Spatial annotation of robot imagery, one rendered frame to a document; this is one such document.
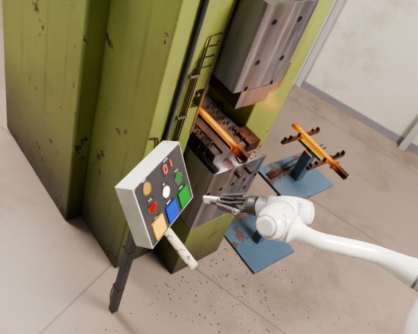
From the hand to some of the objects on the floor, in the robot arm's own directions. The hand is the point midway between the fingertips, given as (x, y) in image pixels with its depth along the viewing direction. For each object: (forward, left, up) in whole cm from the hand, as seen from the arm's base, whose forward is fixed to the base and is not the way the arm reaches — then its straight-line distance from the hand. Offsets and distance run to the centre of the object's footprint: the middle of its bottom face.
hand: (211, 199), depth 177 cm
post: (+23, +12, -107) cm, 110 cm away
